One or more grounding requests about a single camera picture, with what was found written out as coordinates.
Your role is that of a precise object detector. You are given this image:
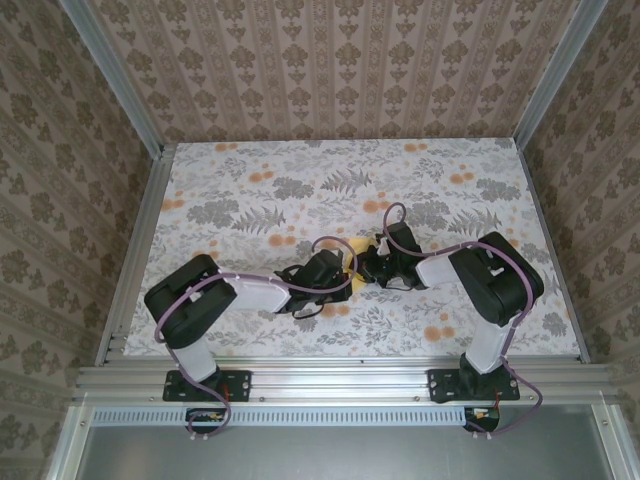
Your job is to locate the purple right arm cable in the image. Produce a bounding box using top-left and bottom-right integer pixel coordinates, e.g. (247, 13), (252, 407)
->
(377, 201), (545, 441)

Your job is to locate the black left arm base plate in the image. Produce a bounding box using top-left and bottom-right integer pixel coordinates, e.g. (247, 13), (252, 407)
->
(163, 368), (252, 403)

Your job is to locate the aluminium side rail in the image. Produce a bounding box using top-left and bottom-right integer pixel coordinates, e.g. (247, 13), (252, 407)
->
(514, 139), (591, 364)
(94, 144), (177, 366)

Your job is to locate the yellow paper sheet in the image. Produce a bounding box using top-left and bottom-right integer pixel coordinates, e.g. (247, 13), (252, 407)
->
(344, 235), (381, 294)

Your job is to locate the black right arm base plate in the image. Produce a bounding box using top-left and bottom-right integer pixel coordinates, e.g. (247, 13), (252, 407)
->
(428, 368), (521, 404)

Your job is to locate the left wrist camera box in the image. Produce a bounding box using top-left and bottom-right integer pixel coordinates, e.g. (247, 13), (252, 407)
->
(304, 249), (341, 291)

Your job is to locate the grey sheet metal panel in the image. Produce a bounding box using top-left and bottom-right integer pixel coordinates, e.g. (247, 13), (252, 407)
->
(47, 399), (640, 480)

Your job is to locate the aluminium frame post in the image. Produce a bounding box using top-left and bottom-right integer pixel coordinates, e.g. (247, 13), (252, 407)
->
(63, 0), (166, 156)
(512, 0), (611, 146)

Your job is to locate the grey slotted cable duct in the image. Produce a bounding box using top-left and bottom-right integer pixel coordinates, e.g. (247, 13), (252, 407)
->
(92, 405), (469, 426)

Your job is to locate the floral patterned table mat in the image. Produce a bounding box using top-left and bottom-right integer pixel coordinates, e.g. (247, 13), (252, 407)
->
(122, 139), (584, 360)

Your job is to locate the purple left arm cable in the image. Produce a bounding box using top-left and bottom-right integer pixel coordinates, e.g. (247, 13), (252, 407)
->
(154, 234), (360, 442)

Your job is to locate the aluminium cross beam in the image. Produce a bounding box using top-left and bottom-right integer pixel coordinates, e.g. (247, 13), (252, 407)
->
(74, 364), (617, 401)

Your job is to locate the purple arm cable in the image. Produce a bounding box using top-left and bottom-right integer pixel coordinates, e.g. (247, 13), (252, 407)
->
(377, 201), (545, 441)
(154, 234), (360, 442)

